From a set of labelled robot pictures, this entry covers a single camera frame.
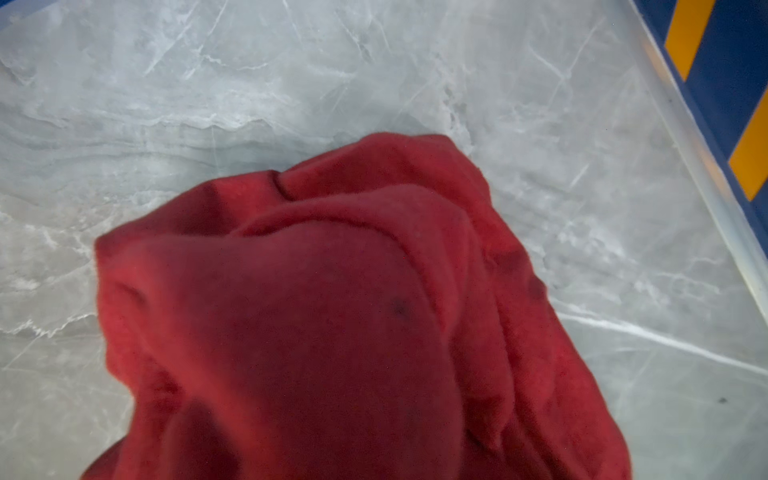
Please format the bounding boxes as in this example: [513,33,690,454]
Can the dark red cloth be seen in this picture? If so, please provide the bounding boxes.
[85,133,632,479]

